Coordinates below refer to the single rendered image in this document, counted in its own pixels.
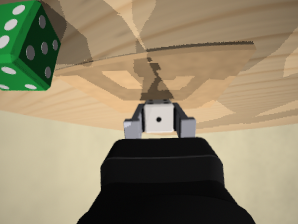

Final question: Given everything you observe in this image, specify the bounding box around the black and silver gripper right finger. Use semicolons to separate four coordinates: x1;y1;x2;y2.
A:
172;102;196;138

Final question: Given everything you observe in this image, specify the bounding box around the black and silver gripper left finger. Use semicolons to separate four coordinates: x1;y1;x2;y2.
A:
123;103;145;139

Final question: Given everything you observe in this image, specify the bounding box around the white die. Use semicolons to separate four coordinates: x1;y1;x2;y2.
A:
143;99;174;133

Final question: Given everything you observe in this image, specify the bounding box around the tan square mat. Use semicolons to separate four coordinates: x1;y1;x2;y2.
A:
54;44;257;113

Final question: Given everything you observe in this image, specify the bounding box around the green die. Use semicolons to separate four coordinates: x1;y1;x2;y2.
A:
0;0;61;91

